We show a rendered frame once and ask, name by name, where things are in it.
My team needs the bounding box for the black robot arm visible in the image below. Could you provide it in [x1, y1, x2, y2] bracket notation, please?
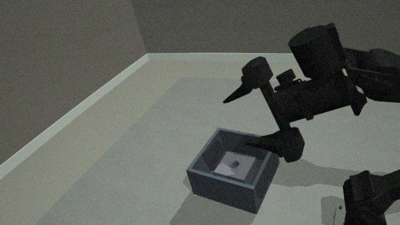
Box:
[274, 23, 400, 225]

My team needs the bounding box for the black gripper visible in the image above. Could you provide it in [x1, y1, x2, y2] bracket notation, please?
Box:
[223, 56, 321, 163]

